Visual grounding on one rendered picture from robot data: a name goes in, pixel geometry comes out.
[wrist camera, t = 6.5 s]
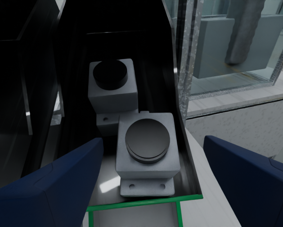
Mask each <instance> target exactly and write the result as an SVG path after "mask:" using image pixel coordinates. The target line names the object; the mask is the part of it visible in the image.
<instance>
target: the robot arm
mask: <svg viewBox="0 0 283 227"><path fill-rule="evenodd" d="M203 150H204V153H205V156H206V158H207V160H208V163H209V165H210V168H211V170H212V172H213V174H214V176H215V178H216V180H217V182H218V184H219V185H220V187H221V189H222V191H223V193H224V195H225V197H226V199H227V201H228V203H229V204H230V206H231V208H232V210H233V212H234V214H235V216H236V217H237V219H238V221H239V223H240V225H241V227H283V163H281V162H278V161H276V160H273V159H270V158H268V157H265V156H263V155H260V154H258V153H255V152H253V151H250V150H248V149H245V148H242V147H240V146H238V145H235V144H233V143H230V142H228V141H225V140H222V139H220V138H218V137H215V136H212V135H210V136H205V137H204V144H203ZM103 152H104V148H103V139H102V138H94V139H92V140H91V141H89V142H87V143H85V144H83V145H82V146H80V147H78V148H76V149H74V150H73V151H71V152H69V153H67V154H66V155H64V156H62V157H60V158H58V159H57V160H55V161H53V162H51V163H49V164H48V165H45V166H44V167H42V168H40V169H38V170H36V171H34V172H32V173H30V174H28V175H26V176H24V177H22V178H20V179H18V180H16V181H14V182H12V183H10V184H8V185H6V186H4V187H2V188H0V227H81V225H82V222H83V219H84V216H85V213H86V210H87V207H88V204H89V202H90V199H91V196H92V193H93V190H94V187H95V184H96V181H97V179H98V176H99V172H100V167H101V163H102V158H103Z"/></svg>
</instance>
